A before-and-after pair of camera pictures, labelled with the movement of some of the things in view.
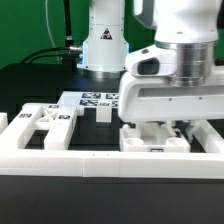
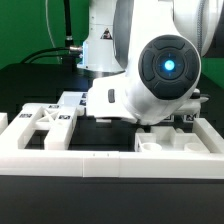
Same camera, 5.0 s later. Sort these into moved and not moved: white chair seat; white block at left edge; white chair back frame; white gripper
Moved: white chair seat; white gripper
Not moved: white chair back frame; white block at left edge
